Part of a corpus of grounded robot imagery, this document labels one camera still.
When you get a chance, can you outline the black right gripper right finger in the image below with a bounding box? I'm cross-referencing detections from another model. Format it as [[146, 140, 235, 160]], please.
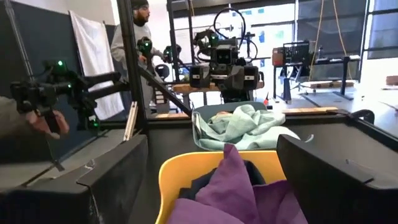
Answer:
[[275, 133, 398, 224]]

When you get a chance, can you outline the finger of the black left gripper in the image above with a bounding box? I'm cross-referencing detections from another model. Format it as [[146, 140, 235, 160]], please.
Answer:
[[243, 64, 261, 91], [188, 63, 213, 90]]

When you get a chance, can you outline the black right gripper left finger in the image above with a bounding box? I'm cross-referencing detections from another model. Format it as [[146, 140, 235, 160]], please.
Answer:
[[0, 133, 149, 224]]

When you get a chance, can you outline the purple towel with white tag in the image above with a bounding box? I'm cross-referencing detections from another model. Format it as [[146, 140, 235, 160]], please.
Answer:
[[167, 143, 309, 224]]

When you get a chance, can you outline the blue-grey plastic basket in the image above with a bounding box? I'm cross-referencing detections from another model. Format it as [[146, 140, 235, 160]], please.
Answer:
[[191, 101, 314, 152]]

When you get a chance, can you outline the yellow plastic basket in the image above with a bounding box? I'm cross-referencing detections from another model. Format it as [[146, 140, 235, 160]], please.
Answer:
[[154, 150, 287, 224]]

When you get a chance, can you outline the red and black equipment box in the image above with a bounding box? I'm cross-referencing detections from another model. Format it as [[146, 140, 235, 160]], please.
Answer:
[[271, 40, 311, 68]]

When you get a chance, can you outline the light blue towel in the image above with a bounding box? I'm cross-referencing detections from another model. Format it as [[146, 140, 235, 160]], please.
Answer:
[[196, 103, 286, 151], [247, 125, 302, 151]]

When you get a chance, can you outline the black workshop table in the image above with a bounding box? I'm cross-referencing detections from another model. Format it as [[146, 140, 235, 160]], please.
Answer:
[[272, 54, 362, 104]]

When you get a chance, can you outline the wooden stick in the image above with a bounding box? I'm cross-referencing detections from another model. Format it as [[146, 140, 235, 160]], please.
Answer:
[[123, 100, 139, 142]]

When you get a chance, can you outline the person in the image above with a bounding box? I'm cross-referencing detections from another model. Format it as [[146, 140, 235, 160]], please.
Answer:
[[109, 0, 166, 116]]

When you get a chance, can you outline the person's hand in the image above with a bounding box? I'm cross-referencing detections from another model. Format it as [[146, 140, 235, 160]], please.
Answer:
[[24, 108, 70, 140]]

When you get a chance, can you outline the white hanging sheet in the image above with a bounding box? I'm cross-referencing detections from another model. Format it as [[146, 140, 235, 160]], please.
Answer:
[[68, 10, 126, 121]]

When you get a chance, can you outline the thin grey metal rod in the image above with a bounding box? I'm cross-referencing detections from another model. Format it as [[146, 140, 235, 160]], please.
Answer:
[[2, 0, 35, 82]]

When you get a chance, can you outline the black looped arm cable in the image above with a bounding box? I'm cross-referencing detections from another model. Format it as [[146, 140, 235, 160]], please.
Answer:
[[212, 7, 259, 60]]

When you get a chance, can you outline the yellow hanging rope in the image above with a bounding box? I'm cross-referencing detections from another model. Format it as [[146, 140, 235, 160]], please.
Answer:
[[331, 0, 353, 80]]

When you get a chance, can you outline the dark partition wall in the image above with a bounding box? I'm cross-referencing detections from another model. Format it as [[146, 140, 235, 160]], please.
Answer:
[[0, 0, 119, 164]]

